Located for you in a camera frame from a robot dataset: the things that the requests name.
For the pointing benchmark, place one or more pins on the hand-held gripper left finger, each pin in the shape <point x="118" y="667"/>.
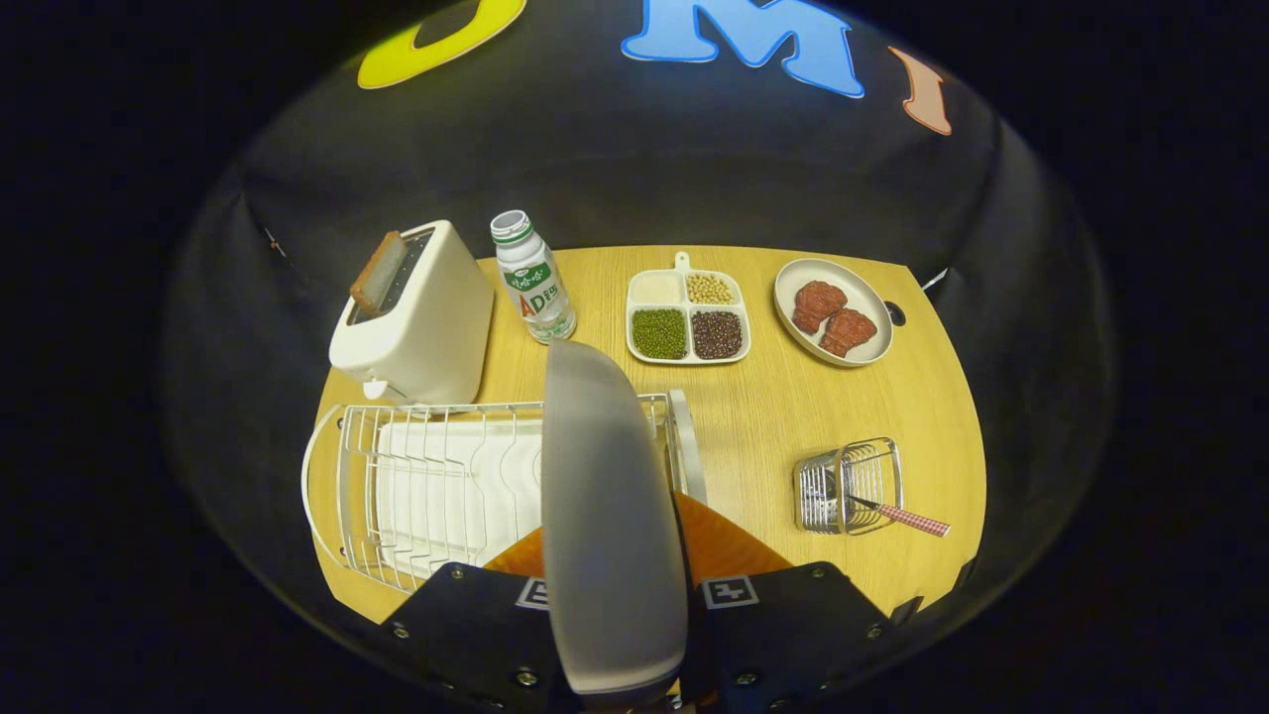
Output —
<point x="466" y="635"/>

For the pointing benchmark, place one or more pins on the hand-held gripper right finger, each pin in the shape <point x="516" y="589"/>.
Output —
<point x="793" y="635"/>

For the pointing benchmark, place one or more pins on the beige plate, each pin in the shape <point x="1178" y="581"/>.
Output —
<point x="610" y="516"/>

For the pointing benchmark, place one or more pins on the white oval plate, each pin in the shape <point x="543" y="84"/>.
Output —
<point x="872" y="317"/>

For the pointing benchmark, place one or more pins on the white divided dish with beans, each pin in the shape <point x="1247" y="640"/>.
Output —
<point x="687" y="304"/>

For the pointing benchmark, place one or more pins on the white drain tray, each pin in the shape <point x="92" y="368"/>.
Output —
<point x="456" y="488"/>

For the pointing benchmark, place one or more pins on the red meat piece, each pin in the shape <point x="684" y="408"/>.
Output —
<point x="849" y="333"/>
<point x="818" y="305"/>

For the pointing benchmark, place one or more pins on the white toaster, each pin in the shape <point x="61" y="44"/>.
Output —
<point x="436" y="317"/>

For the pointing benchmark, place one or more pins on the plastic bottle with green label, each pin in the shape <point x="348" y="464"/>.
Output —
<point x="535" y="283"/>

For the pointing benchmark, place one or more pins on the brown toast slice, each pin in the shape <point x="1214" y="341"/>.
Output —
<point x="377" y="276"/>

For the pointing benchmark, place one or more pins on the black backdrop cloth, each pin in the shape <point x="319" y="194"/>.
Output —
<point x="595" y="169"/>

